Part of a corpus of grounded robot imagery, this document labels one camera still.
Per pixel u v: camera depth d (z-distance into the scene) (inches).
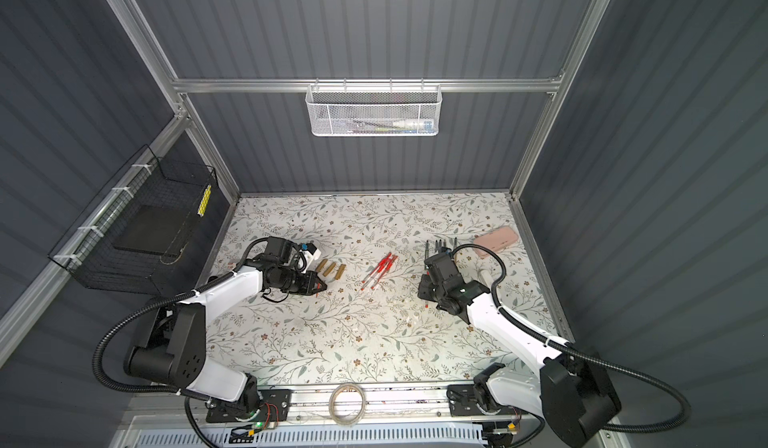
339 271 38.7
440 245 41.2
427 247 41.2
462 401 28.9
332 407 29.1
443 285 25.3
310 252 33.0
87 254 24.3
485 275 36.8
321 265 39.0
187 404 26.8
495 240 41.1
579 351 16.8
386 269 39.0
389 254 40.2
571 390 15.9
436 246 41.3
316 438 30.3
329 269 38.9
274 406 28.4
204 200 32.9
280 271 28.2
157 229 27.7
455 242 41.4
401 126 35.7
